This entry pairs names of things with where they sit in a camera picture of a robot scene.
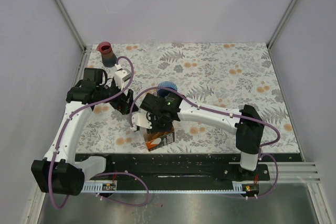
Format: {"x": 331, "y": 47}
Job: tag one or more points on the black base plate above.
{"x": 146, "y": 167}

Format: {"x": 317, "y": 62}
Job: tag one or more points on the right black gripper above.
{"x": 156, "y": 129}

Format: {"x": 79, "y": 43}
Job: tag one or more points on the aluminium frame rail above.
{"x": 61, "y": 7}

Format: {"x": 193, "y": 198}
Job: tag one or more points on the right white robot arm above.
{"x": 245, "y": 124}

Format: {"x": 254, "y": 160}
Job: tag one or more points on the white slotted cable duct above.
{"x": 164, "y": 186}

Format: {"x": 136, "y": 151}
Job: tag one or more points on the red topped dark flask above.
{"x": 108, "y": 57}

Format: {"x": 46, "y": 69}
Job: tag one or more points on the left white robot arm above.
{"x": 58, "y": 171}

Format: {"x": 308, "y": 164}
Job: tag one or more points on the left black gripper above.
{"x": 123, "y": 102}

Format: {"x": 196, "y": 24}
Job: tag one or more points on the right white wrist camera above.
{"x": 140, "y": 120}

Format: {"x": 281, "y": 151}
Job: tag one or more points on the blue cone dripper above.
{"x": 165, "y": 87}

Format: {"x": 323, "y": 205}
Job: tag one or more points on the orange coffee filter box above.
{"x": 158, "y": 140}

